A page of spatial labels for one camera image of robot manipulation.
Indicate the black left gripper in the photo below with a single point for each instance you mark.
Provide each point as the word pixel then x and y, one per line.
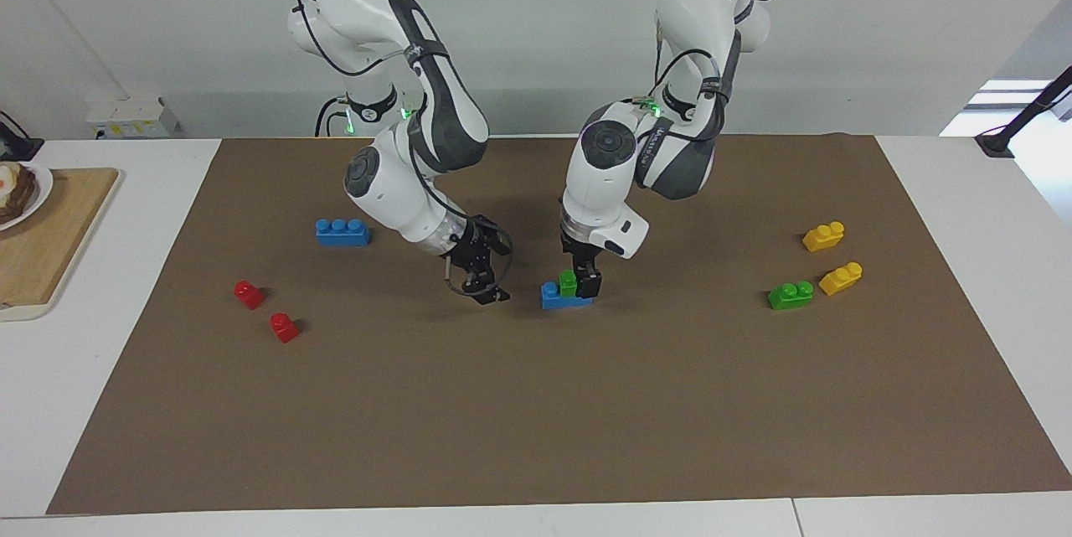
pixel 584 250

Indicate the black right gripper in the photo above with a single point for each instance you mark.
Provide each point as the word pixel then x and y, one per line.
pixel 467 250

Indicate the plain green two-stud block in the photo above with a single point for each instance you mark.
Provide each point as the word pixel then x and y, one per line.
pixel 568 284

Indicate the blue three-stud block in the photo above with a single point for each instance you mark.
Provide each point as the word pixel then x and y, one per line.
pixel 342 234
pixel 553 298

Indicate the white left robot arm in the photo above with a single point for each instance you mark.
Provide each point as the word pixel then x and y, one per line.
pixel 670 160

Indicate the green block with white-printed studs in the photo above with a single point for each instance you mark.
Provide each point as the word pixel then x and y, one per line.
pixel 789 296

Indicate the red single-stud block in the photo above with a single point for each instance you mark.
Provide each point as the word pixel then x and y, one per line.
pixel 249 295
pixel 284 327

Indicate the yellow two-stud block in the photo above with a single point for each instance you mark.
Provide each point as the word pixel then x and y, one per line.
pixel 823 237
pixel 840 279

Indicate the brown table mat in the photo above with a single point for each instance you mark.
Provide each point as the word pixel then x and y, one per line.
pixel 536 420

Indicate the wooden cutting board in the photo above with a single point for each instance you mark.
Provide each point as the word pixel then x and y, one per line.
pixel 59 235

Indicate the white plate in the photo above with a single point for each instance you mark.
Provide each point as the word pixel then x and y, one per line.
pixel 40 189

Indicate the brown bread with egg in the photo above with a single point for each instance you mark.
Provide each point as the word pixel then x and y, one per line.
pixel 15 189

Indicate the black clamp stand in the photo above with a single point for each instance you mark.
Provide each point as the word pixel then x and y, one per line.
pixel 17 143

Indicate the black camera stand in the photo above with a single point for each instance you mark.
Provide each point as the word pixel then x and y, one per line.
pixel 1030 110

